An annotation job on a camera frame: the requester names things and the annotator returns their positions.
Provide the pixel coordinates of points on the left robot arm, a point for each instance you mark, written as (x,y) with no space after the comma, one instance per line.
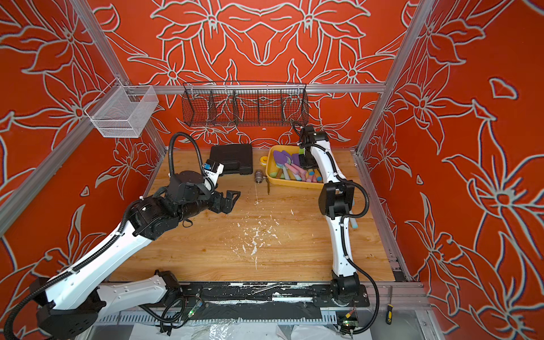
(72,301)

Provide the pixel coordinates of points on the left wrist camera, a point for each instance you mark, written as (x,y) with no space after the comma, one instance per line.
(213,169)

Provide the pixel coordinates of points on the black plastic tool case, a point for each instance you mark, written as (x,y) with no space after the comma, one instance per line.
(236,158)

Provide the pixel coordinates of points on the yellow black screwdriver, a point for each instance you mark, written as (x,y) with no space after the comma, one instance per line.
(388,317)

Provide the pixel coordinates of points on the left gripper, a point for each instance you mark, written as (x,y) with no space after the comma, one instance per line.
(219,205)

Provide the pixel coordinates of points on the purple shovel pink handle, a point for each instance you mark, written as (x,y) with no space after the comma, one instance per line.
(282,162)

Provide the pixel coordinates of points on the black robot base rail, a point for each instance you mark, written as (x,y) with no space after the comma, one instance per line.
(318,294)

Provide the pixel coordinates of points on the black wire wall basket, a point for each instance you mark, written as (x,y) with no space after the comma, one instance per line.
(246,104)

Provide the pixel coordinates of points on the yellow tape roll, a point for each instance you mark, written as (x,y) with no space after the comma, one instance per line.
(264,161)

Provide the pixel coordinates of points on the clear plastic wall bin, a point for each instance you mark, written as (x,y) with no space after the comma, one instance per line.
(123,111)

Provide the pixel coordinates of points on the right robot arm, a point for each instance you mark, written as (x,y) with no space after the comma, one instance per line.
(341,202)

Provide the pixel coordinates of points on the yellow plastic storage box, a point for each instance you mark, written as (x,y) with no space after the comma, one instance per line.
(275,174)

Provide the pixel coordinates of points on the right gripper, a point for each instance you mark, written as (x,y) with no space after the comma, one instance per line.
(308,162)

